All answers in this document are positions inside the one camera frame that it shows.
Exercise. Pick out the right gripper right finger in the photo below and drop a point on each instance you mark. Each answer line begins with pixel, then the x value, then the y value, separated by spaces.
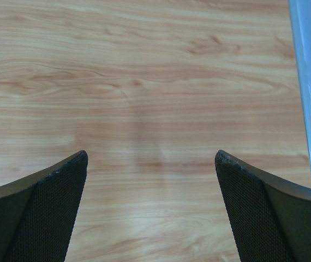
pixel 270 217

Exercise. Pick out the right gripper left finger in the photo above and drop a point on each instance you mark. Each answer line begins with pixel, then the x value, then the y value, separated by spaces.
pixel 38 212

